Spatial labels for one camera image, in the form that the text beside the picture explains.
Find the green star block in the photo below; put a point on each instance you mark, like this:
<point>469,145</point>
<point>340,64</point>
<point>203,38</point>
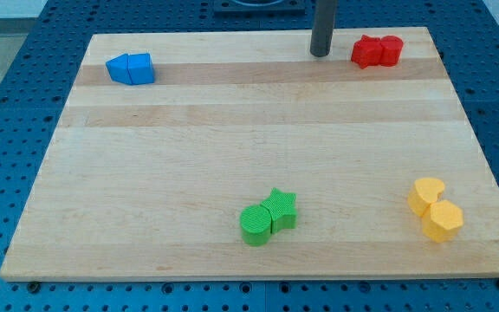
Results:
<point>282,209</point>

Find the green cylinder block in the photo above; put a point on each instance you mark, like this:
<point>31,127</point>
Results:
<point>255,224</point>

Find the light wooden board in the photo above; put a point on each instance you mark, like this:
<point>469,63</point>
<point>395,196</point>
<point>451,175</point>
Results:
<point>147,182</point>

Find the blue cube block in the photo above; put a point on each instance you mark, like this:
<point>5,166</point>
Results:
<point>140,69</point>

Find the red star block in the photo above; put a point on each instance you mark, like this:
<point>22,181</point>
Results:
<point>367,51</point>

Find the blue triangle block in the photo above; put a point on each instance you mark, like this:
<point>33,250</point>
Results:
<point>118,69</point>

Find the grey cylindrical robot end-effector rod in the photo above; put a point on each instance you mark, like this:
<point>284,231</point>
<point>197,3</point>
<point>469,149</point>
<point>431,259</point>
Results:
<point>323,27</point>

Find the yellow heart block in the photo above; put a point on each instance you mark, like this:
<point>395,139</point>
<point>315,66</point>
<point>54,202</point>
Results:
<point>424,192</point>

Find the yellow hexagon block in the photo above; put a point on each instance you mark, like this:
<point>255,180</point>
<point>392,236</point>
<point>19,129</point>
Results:
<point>442,221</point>

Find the dark robot base mount plate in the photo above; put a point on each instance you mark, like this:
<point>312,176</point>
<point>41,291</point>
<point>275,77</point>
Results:
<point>223,7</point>

